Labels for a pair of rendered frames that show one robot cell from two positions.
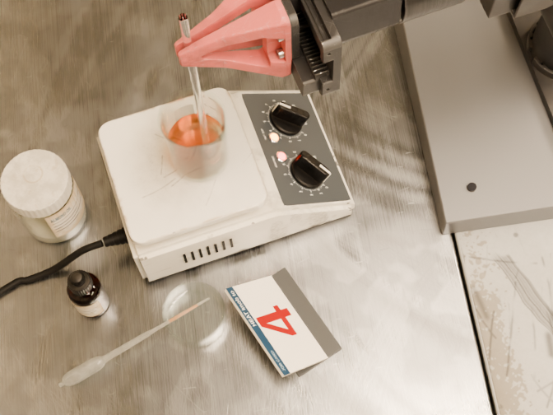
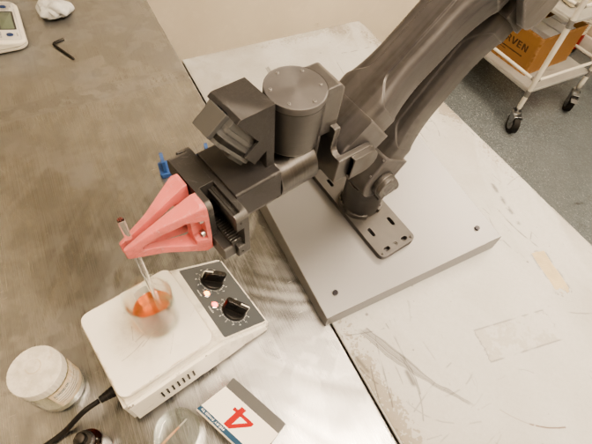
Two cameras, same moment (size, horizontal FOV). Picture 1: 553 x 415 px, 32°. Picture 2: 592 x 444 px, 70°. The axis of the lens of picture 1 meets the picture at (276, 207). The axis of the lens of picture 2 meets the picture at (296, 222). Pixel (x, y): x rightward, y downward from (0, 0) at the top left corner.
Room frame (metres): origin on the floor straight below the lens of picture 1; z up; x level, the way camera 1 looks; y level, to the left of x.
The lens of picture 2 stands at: (0.13, 0.01, 1.48)
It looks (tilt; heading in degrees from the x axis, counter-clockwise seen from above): 54 degrees down; 333
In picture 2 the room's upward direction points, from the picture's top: 6 degrees clockwise
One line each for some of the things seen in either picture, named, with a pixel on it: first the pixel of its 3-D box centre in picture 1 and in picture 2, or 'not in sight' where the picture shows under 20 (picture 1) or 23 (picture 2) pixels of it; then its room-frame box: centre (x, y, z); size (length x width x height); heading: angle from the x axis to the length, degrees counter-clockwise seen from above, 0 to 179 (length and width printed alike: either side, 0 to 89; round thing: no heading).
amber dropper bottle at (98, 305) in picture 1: (85, 290); (90, 443); (0.27, 0.17, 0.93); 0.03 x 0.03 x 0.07
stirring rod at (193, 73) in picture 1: (197, 94); (146, 277); (0.36, 0.05, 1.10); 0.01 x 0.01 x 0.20
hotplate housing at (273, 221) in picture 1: (215, 176); (173, 329); (0.37, 0.05, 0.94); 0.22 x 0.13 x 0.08; 106
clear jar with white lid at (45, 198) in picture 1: (45, 198); (48, 380); (0.36, 0.20, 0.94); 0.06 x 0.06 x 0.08
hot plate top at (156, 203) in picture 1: (181, 164); (146, 329); (0.36, 0.08, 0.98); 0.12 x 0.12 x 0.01; 16
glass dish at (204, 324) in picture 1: (194, 314); (178, 432); (0.25, 0.08, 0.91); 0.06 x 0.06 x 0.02
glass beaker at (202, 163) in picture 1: (198, 138); (155, 308); (0.36, 0.06, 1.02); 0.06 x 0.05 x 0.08; 50
